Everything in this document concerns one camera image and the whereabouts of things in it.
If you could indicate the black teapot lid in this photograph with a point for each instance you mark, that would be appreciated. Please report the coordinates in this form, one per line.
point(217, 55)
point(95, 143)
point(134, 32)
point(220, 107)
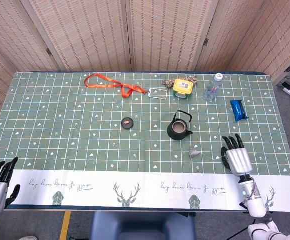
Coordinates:
point(127, 123)

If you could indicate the green grid tablecloth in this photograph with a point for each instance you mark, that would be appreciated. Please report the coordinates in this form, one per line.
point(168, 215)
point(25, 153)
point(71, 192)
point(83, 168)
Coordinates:
point(59, 125)

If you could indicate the clear plastic water bottle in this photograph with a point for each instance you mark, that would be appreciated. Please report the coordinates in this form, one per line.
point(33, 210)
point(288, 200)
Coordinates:
point(211, 91)

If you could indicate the woven folding screen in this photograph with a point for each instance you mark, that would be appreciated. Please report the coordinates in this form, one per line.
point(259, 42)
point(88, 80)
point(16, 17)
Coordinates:
point(159, 37)

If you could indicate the black teapot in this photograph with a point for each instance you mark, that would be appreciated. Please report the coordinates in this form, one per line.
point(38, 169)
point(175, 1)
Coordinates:
point(171, 132)

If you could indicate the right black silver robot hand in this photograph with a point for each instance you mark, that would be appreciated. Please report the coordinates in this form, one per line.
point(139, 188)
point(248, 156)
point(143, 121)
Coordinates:
point(238, 160)

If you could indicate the blue tissue packet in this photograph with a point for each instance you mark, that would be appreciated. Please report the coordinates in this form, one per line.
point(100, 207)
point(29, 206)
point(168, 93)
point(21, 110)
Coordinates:
point(238, 110)

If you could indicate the small grey tea bag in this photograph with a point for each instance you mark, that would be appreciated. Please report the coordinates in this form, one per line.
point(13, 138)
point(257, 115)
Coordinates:
point(193, 154)

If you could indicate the white shoe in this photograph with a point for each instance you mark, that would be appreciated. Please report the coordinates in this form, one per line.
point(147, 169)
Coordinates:
point(28, 238)

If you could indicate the blue chair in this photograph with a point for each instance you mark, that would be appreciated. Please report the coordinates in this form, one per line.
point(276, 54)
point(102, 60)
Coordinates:
point(142, 227)

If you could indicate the yellow lidded container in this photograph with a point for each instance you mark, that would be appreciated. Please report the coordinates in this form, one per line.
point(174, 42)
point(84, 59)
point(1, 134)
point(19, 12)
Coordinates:
point(182, 86)

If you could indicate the clear badge holder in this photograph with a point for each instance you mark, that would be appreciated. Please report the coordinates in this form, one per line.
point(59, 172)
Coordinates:
point(157, 93)

